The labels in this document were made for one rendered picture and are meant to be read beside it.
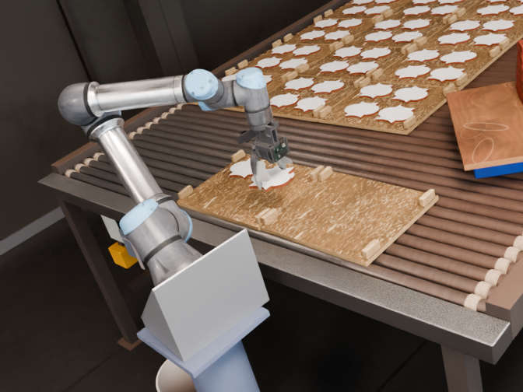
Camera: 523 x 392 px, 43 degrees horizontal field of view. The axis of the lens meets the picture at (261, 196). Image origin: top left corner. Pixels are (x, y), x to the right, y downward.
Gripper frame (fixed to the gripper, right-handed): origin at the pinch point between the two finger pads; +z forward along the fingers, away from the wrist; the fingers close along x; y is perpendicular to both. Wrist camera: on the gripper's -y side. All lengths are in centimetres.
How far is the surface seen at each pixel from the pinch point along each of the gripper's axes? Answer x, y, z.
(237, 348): -41, 17, 27
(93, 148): 6, -120, 17
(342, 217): 4.5, 21.7, 11.1
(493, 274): 0, 71, 10
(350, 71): 98, -45, 12
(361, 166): 34.2, 6.8, 13.6
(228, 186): 4.9, -29.0, 13.1
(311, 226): -2.9, 16.1, 11.3
